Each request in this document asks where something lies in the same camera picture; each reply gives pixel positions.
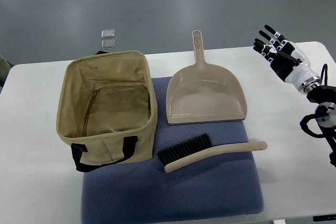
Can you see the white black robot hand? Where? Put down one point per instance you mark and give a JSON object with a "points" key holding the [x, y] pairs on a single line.
{"points": [[287, 60]]}

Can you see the beige brush black bristles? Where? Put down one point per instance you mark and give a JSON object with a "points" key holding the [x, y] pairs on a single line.
{"points": [[199, 148]]}

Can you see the yellow fabric bag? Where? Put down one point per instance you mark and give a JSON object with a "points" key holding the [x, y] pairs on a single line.
{"points": [[107, 111]]}

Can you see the beige plastic dustpan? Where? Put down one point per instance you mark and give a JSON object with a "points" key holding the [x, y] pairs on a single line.
{"points": [[204, 92]]}

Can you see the upper clear floor plate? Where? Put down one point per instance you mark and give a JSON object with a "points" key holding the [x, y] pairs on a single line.
{"points": [[108, 33]]}

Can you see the blue cushion mat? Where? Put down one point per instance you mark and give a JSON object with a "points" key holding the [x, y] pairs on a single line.
{"points": [[219, 186]]}

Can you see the dark object left edge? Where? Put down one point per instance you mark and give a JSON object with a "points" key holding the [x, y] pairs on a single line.
{"points": [[5, 68]]}

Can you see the black bracket table edge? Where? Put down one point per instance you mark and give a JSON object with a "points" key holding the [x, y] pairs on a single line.
{"points": [[324, 218]]}

